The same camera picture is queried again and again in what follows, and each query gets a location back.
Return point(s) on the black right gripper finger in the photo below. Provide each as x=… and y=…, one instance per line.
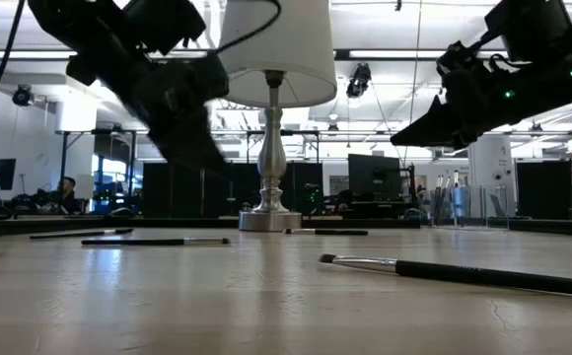
x=456, y=140
x=439, y=120

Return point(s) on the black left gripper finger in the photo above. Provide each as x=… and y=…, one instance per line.
x=177, y=143
x=207, y=138

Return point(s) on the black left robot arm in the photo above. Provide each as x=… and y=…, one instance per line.
x=93, y=29

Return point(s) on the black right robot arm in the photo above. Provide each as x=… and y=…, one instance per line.
x=537, y=29

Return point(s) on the white pillar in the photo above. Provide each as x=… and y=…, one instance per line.
x=490, y=167

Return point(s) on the black partition panels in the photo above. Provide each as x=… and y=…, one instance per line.
x=246, y=190
x=542, y=190

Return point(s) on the clear acrylic organizer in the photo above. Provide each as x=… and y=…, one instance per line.
x=493, y=209

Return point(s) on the black computer monitor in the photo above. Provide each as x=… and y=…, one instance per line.
x=375, y=177

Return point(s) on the white board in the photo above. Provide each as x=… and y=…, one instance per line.
x=85, y=186

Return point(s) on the white shade silver table lamp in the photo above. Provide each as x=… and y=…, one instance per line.
x=286, y=39

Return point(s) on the person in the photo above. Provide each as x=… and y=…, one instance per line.
x=67, y=190

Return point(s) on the thin black pencil far left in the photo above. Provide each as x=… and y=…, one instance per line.
x=69, y=234

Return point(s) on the black horizontal frame bar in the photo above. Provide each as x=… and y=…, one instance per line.
x=266, y=132

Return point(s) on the overhead light bar black frame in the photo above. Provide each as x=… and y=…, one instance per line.
x=389, y=54

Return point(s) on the black ceiling camera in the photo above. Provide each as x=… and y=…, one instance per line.
x=360, y=81
x=22, y=96

